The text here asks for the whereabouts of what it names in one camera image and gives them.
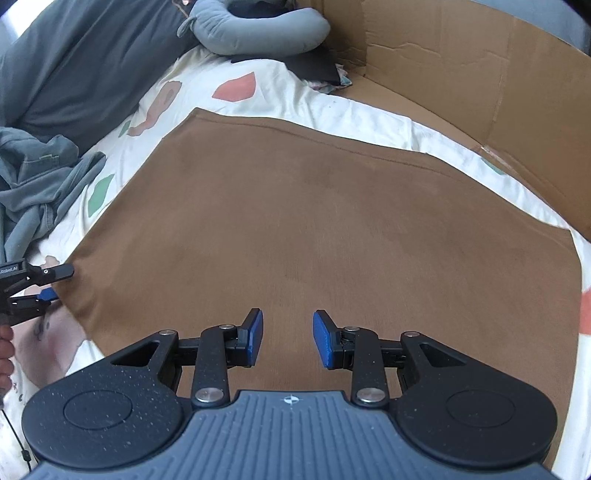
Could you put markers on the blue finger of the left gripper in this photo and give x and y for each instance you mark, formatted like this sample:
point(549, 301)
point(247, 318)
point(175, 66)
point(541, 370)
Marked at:
point(28, 307)
point(49, 274)

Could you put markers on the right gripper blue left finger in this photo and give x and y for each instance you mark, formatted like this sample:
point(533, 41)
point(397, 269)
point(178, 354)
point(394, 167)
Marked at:
point(221, 348)

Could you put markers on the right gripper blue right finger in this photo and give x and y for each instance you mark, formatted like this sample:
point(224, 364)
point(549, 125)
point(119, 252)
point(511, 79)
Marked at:
point(357, 350)

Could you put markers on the brown printed t-shirt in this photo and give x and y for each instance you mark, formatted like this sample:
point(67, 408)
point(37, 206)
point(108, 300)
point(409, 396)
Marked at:
point(229, 214)

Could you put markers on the person left hand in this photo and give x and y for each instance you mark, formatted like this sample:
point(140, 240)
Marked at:
point(7, 351)

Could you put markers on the grey denim garment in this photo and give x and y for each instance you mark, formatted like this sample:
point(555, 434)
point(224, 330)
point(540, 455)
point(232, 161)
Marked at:
point(40, 180)

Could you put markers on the dark grey pillow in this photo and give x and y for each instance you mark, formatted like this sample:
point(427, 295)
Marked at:
point(81, 67)

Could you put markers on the cream bear print bedsheet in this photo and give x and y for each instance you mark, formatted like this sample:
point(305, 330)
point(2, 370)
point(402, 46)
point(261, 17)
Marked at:
point(265, 88)

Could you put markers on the black floral cloth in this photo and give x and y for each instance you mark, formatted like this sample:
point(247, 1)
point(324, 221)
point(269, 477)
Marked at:
point(316, 68)

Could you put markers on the brown cardboard sheet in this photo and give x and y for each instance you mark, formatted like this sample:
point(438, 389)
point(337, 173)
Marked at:
point(521, 94)

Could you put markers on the grey neck pillow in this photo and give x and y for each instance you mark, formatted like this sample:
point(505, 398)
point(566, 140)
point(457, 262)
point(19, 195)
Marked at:
point(222, 33)

